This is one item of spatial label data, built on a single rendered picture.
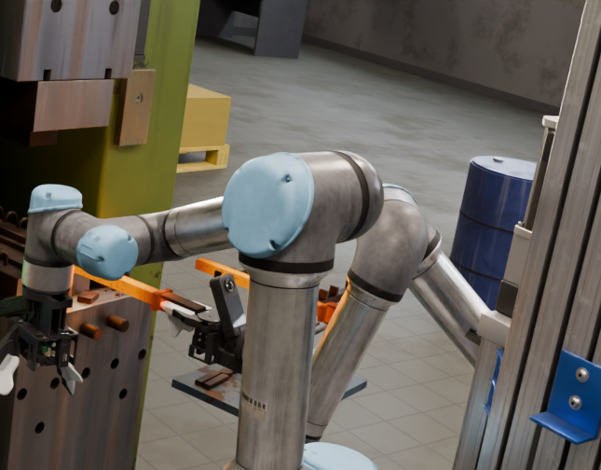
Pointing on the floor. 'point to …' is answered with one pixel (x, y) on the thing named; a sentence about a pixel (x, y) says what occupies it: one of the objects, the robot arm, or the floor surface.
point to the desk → (272, 29)
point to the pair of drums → (490, 221)
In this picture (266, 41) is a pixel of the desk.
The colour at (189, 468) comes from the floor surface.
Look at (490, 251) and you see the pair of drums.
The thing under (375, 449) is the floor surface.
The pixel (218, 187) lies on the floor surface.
